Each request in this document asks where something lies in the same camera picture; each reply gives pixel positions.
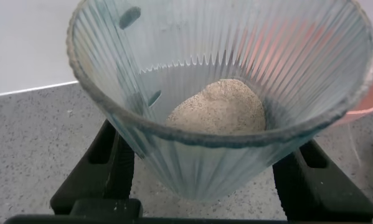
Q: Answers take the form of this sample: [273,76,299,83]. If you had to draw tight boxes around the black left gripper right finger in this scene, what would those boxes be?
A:
[272,139,373,223]

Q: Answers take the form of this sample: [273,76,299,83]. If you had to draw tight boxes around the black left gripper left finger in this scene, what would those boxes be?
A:
[50,119,136,216]

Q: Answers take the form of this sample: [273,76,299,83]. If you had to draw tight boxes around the ribbed clear glass cup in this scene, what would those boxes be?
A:
[65,0,373,203]

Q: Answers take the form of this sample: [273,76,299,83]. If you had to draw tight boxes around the beige powder heap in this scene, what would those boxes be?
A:
[165,78,267,136]

